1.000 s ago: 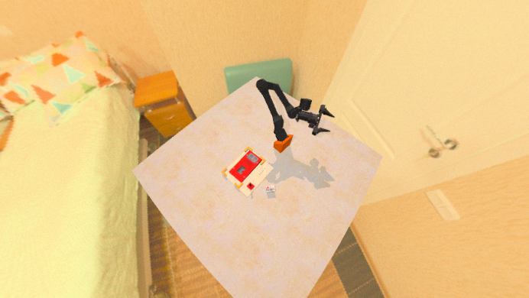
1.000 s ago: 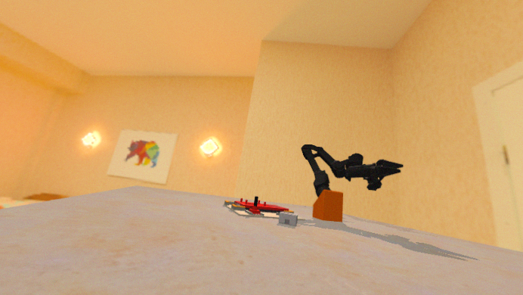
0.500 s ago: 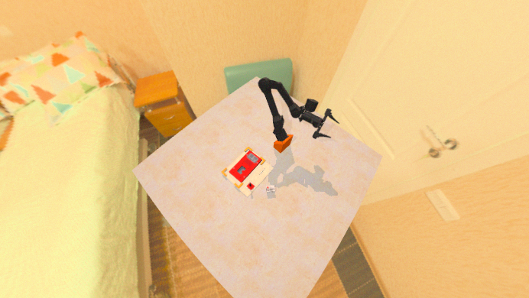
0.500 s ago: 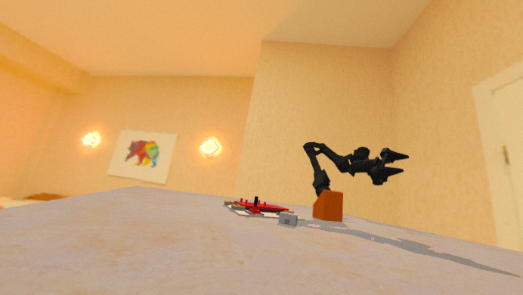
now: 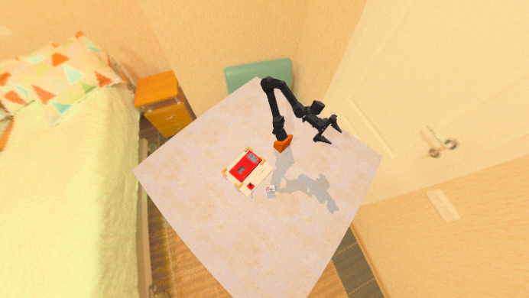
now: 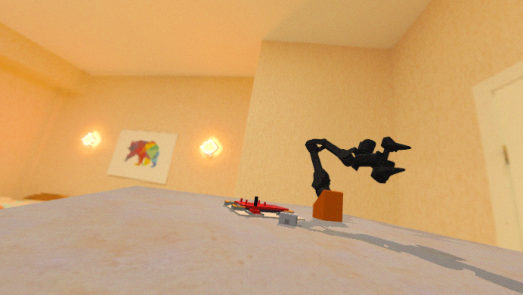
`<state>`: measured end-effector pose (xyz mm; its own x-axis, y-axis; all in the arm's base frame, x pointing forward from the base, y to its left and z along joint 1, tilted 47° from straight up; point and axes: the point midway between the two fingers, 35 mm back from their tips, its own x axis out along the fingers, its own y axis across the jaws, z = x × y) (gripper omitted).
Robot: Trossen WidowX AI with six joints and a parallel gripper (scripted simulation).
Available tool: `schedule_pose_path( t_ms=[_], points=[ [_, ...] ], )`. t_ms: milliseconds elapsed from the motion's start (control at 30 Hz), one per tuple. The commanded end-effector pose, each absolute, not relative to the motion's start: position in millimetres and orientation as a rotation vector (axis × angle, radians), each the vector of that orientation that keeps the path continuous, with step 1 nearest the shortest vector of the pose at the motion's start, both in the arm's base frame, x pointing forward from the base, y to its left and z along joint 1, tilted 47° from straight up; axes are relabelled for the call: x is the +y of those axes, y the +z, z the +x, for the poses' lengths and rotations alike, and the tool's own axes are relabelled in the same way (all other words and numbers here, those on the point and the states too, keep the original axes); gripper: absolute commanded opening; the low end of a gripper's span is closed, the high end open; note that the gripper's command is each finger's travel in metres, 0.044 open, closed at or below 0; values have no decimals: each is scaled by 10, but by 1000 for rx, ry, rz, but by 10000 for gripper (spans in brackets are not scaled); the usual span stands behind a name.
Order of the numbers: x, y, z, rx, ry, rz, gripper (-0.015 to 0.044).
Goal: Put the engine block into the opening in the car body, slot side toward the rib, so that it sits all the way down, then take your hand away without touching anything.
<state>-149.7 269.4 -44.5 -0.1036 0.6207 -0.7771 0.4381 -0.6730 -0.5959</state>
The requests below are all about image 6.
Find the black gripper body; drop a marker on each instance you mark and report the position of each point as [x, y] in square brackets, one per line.
[378, 160]

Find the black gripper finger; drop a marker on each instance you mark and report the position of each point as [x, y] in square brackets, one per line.
[385, 172]
[396, 146]

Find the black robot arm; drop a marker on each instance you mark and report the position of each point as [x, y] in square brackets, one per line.
[321, 177]

